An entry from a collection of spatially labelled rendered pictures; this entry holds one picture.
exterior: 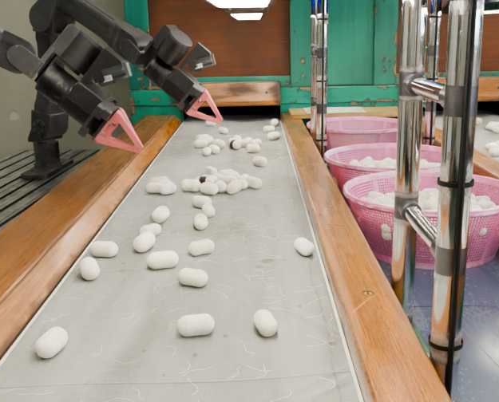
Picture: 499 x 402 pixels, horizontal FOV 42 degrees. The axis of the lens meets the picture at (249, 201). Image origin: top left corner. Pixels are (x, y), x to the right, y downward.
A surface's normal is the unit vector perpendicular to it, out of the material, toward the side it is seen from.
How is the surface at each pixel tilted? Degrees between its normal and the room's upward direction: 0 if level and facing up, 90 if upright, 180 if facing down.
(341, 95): 90
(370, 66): 90
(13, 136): 90
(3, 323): 45
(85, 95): 90
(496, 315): 0
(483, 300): 0
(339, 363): 0
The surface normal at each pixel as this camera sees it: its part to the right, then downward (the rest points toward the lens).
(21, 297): 0.69, -0.69
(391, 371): -0.02, -0.97
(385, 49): 0.00, 0.25
